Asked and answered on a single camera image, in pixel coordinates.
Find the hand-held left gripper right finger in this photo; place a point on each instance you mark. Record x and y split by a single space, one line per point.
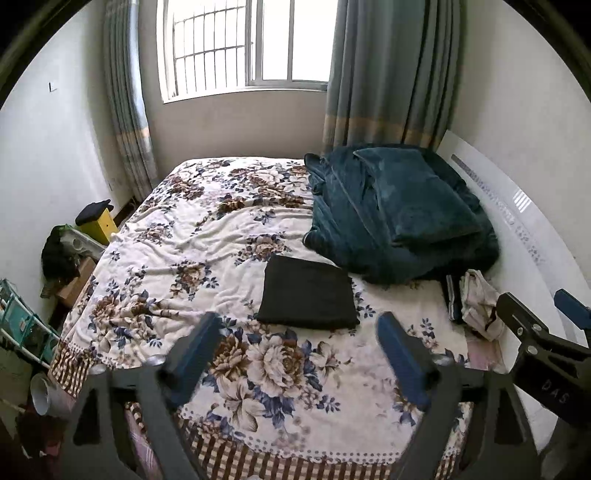
401 360

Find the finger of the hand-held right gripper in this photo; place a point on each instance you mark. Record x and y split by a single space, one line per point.
526 321
575 309

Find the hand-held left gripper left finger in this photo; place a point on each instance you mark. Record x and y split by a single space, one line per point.
198 355

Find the black garment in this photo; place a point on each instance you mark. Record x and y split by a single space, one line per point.
307 293

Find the cream white cloth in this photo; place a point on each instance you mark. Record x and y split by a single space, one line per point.
480 304

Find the pink mattress sheet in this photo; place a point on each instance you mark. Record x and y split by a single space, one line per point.
485 350

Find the black white striped cloth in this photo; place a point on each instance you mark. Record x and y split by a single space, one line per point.
453 295

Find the floral printed blanket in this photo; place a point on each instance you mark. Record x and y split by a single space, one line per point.
207 240

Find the white bed headboard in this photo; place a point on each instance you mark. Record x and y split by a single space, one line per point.
508 194

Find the dark teal blanket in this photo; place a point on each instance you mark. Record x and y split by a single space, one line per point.
351 230

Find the cardboard box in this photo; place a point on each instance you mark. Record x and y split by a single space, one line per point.
76 284

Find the white plastic basket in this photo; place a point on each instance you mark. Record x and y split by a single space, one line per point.
85 242

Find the white cup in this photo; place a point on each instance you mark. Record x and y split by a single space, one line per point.
44 397

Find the dark teal pillow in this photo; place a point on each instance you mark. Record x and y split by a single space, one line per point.
415 198

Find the black bag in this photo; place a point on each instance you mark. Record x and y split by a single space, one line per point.
57 258

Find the teal rack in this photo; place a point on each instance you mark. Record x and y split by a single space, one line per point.
23 323

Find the grey blue curtain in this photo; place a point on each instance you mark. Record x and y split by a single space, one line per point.
127 92
392 74

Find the window with bars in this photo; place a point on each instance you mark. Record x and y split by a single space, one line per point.
240 46

